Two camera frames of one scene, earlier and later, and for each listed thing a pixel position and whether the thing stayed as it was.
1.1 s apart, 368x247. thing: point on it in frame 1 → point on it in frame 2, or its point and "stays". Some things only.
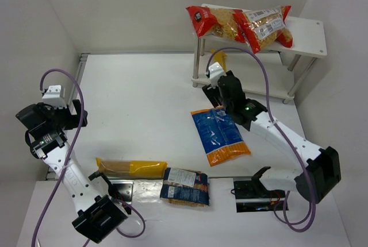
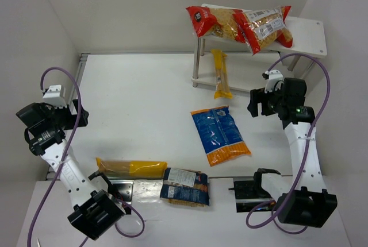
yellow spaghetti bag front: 131,169 stays
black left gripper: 76,114 stays
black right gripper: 214,97 → 259,101
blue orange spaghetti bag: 220,135 stays
